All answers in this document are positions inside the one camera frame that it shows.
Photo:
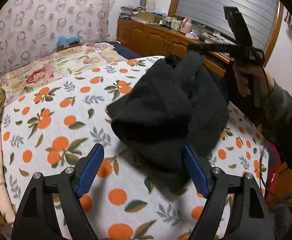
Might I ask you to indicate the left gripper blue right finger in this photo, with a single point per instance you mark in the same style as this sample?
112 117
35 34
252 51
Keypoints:
249 216

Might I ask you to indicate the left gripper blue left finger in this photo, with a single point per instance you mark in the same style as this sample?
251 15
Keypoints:
36 217

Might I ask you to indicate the black Superman t-shirt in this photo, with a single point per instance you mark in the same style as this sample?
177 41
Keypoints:
178 101

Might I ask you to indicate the right forearm green sleeve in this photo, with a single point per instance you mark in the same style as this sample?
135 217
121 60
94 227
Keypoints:
277 125

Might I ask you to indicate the person's right hand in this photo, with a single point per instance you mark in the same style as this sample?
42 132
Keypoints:
251 77

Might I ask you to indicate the folded beige garment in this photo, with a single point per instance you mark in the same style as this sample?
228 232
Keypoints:
6 208

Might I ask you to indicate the pink kettle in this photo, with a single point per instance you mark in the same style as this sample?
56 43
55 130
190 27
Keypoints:
186 25

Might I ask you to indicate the orange print white bedsheet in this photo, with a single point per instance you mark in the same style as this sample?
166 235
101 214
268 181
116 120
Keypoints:
52 128

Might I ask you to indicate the wooden sideboard cabinet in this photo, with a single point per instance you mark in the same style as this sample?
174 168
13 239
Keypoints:
150 40

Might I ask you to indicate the cardboard box on sideboard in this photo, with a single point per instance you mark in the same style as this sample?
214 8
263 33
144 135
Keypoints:
147 17

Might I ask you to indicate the navy blue blanket edge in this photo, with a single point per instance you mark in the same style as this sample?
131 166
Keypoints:
124 52

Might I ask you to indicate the stack of folded cloths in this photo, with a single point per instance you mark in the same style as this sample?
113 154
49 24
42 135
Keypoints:
130 11

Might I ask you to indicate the blue tissue box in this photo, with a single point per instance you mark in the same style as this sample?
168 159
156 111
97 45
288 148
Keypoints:
65 43

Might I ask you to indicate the circle pattern sheer curtain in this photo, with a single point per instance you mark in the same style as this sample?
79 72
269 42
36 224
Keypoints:
29 29

